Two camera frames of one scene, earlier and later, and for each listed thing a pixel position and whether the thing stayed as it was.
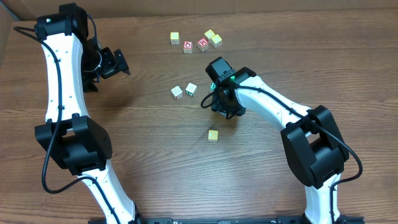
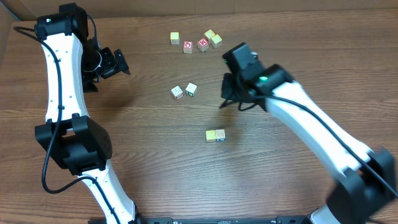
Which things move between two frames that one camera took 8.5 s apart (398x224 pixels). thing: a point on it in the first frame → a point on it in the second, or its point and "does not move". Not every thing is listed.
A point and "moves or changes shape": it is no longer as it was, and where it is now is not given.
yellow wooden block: (213, 135) moves or changes shape
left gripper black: (117, 62) does not move
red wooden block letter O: (188, 46) does not move
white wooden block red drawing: (176, 92) does not move
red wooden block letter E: (203, 44) does not move
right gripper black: (224, 111) → (226, 87)
